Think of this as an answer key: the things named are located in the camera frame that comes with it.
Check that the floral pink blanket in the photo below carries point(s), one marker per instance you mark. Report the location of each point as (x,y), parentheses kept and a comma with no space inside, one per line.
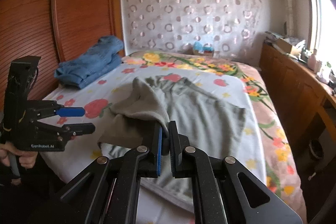
(229,80)

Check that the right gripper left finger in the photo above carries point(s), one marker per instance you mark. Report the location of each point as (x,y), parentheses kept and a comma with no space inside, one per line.
(107,190)

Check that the grey-green pants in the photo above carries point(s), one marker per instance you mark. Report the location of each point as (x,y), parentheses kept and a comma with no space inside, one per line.
(212,124)

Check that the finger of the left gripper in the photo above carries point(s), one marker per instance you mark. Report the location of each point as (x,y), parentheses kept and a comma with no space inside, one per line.
(76,129)
(71,111)

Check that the window with bright light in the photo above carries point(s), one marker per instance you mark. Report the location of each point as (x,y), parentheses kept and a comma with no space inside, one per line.
(322,13)

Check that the pink bottle on sideboard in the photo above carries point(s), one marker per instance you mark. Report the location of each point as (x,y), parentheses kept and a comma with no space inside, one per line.
(312,60)

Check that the blue tissue box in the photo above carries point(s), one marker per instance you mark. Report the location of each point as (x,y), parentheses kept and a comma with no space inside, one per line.
(203,49)

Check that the folded blue jeans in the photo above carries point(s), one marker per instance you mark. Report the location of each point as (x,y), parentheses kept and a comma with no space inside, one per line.
(97,61)

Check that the sheer circle-pattern curtain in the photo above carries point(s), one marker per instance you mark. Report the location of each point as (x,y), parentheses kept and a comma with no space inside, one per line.
(229,26)

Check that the cardboard box on sideboard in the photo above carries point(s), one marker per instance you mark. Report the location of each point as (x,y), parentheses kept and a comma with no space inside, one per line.
(287,47)

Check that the long wooden sideboard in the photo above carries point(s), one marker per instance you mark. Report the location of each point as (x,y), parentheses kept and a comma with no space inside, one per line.
(305,106)

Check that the white strawberry print bedsheet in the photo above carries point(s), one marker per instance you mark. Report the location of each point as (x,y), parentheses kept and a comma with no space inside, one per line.
(98,97)

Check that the wooden louvered wardrobe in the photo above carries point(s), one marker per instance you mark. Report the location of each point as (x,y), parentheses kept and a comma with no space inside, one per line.
(54,30)

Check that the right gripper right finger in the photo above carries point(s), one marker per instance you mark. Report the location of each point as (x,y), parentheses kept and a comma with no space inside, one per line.
(223,190)

